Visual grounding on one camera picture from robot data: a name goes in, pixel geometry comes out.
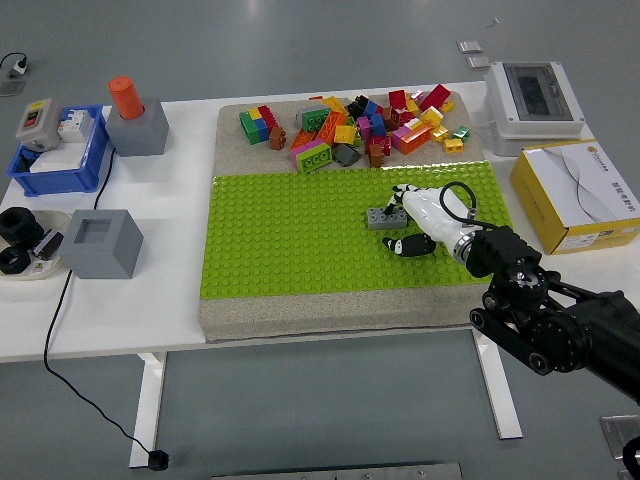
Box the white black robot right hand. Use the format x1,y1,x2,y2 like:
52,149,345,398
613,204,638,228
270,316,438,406
381,183,474,260

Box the grey building brick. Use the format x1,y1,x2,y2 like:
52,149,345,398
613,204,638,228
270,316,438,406
366,205,409,230

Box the large orange brick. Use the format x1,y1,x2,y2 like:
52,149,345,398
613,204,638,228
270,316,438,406
399,122,433,156

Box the dark grey slope brick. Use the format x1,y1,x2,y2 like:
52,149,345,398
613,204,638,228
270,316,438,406
333,143,362,168

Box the long red brick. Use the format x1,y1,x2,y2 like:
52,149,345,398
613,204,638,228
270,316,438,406
419,83,452,113

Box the lime green brick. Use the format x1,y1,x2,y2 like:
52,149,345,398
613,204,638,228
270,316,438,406
295,145,335,175

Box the black brick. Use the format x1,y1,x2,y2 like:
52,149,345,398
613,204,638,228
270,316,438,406
347,95,371,121

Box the green studded baseplate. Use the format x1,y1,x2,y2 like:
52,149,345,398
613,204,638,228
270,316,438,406
199,160,516,302

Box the yellow orange brick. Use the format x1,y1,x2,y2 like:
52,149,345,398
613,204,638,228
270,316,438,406
320,96,351,118

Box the grey brick green studs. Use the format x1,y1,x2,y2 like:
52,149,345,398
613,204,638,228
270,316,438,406
295,106,330,133

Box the long metal floor plate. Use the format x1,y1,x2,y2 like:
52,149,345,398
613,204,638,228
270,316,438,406
209,462,464,480

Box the white plate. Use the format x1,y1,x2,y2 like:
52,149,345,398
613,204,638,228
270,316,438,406
0,210,75,284

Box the yellow cardboard box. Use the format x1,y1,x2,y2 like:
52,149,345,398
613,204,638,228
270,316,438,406
508,139,640,256

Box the white electrical distribution box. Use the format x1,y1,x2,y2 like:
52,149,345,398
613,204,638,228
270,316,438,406
482,60,587,158

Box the grey-brown mat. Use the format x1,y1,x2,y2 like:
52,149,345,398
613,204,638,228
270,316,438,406
198,89,501,344

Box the white table leg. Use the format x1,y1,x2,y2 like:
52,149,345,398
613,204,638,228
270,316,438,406
472,327,524,441
128,352,167,470

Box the metal floor box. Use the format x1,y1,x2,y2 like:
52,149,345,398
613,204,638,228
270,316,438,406
599,414,640,459

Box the grey block round hole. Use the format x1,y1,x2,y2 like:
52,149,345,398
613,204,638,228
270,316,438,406
104,97,171,159

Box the orange cylinder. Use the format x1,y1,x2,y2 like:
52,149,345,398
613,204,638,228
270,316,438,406
107,76,147,122

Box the grey block square recess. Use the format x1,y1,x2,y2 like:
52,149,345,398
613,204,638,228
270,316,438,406
58,209,145,281

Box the white circuit breaker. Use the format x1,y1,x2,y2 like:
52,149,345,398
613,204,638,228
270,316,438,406
57,109,97,147

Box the blue plastic bin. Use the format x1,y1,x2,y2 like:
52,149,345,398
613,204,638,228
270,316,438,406
5,104,111,198

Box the small brown block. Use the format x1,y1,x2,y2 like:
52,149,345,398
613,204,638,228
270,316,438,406
32,229,65,262

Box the large black nut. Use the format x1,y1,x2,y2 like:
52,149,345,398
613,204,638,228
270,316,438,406
0,207,46,248

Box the small black nut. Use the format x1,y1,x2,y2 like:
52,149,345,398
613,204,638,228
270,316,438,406
0,246,33,277

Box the white floor socket plug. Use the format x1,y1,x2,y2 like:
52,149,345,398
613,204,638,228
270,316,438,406
0,52,32,78

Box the black power cord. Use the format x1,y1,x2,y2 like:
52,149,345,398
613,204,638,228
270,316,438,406
43,145,151,456

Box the grey switch box red button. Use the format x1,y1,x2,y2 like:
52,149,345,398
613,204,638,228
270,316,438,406
14,98,63,152

